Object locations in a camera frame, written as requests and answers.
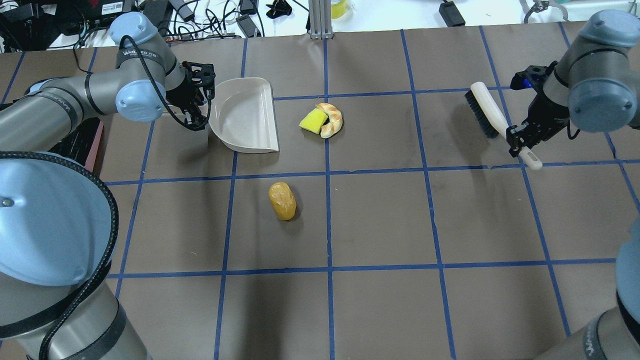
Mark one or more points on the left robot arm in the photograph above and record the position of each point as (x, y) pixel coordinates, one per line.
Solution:
(59, 220)

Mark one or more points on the croissant toy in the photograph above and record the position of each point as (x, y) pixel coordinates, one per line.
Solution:
(335, 120)

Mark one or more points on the yellow potato toy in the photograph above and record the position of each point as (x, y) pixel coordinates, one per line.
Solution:
(283, 201)

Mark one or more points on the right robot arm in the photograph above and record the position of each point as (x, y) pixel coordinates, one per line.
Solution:
(593, 89)

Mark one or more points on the beige plastic dustpan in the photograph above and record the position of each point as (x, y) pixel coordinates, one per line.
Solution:
(243, 116)

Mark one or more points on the aluminium frame post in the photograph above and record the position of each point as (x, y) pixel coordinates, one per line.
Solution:
(320, 20)

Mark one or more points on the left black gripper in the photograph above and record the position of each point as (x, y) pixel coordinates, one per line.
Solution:
(183, 93)

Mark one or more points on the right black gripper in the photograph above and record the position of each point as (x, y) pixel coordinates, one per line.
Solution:
(544, 113)

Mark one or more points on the black lined trash bin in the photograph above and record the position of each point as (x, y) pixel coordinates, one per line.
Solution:
(82, 145)

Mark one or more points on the yellow sponge block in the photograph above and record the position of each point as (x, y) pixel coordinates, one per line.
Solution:
(314, 121)

